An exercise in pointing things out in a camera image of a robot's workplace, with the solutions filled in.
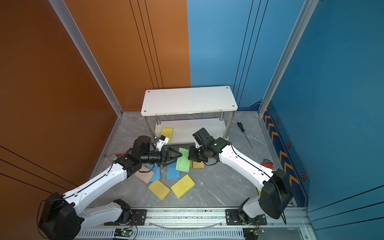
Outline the green circuit board left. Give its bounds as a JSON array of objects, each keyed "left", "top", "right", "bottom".
[{"left": 114, "top": 228, "right": 134, "bottom": 239}]

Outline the large yellow textured sponge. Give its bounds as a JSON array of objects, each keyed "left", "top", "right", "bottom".
[{"left": 171, "top": 175, "right": 196, "bottom": 199}]

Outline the red handled small tool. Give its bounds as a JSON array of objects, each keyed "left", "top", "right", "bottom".
[{"left": 103, "top": 153, "right": 130, "bottom": 161}]

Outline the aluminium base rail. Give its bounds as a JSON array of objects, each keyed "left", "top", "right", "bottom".
[{"left": 76, "top": 207, "right": 317, "bottom": 240}]

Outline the pale yellow orange sponge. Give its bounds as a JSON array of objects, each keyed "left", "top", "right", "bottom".
[{"left": 193, "top": 162, "right": 205, "bottom": 169}]

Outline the pink beige sponge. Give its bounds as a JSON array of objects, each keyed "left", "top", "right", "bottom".
[{"left": 134, "top": 166, "right": 155, "bottom": 184}]

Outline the dark yellow sponge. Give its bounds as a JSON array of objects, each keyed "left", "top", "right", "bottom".
[{"left": 148, "top": 180, "right": 171, "bottom": 201}]

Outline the green circuit board right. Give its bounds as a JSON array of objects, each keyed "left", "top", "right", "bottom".
[{"left": 249, "top": 229, "right": 265, "bottom": 239}]

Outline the white two-tier shelf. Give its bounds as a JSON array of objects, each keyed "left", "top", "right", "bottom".
[{"left": 141, "top": 86, "right": 238, "bottom": 145}]

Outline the aluminium corner post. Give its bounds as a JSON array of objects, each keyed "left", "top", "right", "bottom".
[
  {"left": 258, "top": 0, "right": 319, "bottom": 118},
  {"left": 49, "top": 0, "right": 124, "bottom": 117}
]

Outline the black yellow screwdriver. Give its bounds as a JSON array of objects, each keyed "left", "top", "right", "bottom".
[{"left": 237, "top": 121, "right": 253, "bottom": 149}]

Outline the yellow green textured sponge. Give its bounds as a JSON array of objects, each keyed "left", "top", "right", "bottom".
[{"left": 161, "top": 128, "right": 174, "bottom": 144}]

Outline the blue textured sponge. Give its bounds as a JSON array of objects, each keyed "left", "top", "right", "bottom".
[{"left": 167, "top": 163, "right": 181, "bottom": 180}]

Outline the red pipe wrench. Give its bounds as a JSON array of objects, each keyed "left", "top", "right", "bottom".
[{"left": 262, "top": 159, "right": 274, "bottom": 170}]

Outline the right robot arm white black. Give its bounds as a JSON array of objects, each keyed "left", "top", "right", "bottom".
[{"left": 189, "top": 128, "right": 294, "bottom": 225}]

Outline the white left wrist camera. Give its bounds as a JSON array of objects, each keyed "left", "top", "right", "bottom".
[{"left": 155, "top": 135, "right": 170, "bottom": 152}]

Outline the light blue sponge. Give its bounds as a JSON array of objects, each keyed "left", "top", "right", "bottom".
[{"left": 147, "top": 165, "right": 161, "bottom": 183}]

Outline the aluminium corner post right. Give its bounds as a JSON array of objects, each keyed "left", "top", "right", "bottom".
[{"left": 258, "top": 0, "right": 319, "bottom": 118}]

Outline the aluminium corner post left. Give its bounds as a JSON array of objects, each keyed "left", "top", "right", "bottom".
[{"left": 49, "top": 0, "right": 124, "bottom": 117}]

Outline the green circuit board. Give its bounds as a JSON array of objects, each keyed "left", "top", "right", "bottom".
[
  {"left": 114, "top": 228, "right": 134, "bottom": 239},
  {"left": 249, "top": 229, "right": 265, "bottom": 239}
]

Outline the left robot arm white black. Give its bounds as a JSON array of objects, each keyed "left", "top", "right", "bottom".
[{"left": 37, "top": 136, "right": 182, "bottom": 240}]

